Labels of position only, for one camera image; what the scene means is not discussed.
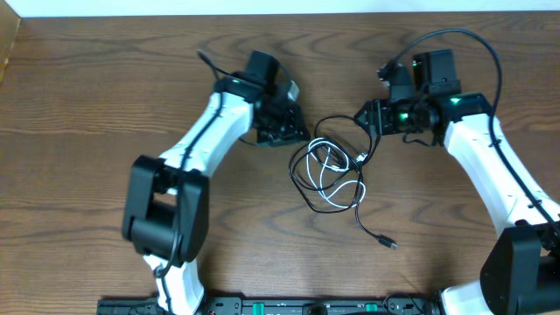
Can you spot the cardboard box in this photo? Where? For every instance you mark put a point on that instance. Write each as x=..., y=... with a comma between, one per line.
x=9, y=25

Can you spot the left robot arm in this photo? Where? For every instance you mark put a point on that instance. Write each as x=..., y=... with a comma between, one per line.
x=166, y=214

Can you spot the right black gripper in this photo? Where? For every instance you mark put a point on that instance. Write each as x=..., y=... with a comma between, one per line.
x=378, y=116

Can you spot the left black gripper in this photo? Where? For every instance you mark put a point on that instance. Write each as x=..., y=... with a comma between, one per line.
x=283, y=131

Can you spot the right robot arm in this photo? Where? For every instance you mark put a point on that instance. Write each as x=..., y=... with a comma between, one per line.
x=521, y=274

